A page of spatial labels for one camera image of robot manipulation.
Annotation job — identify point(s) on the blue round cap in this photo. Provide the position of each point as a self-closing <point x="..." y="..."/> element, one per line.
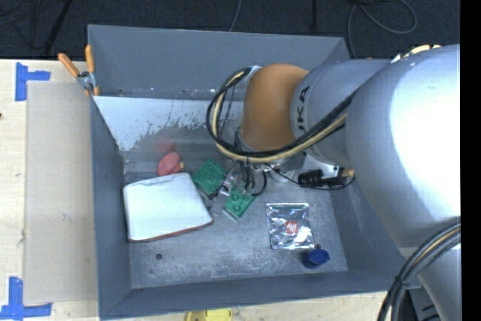
<point x="315" y="258"/>

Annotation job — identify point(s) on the white flat tray brown rim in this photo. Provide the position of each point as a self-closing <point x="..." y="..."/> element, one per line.
<point x="165" y="206"/>

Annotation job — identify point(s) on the pink rounded toy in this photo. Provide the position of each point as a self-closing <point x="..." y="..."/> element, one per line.
<point x="168" y="164"/>

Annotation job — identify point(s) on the pale cardboard board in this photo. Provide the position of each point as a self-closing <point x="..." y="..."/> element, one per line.
<point x="56" y="191"/>

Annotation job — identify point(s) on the silver foil packet red print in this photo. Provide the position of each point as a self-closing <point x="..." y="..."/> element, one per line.
<point x="287" y="225"/>

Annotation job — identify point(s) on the black cylinder on white bracket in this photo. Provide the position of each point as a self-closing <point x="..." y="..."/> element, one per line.
<point x="311" y="179"/>

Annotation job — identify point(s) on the grey metal bin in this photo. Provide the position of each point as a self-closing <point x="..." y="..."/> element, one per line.
<point x="233" y="259"/>

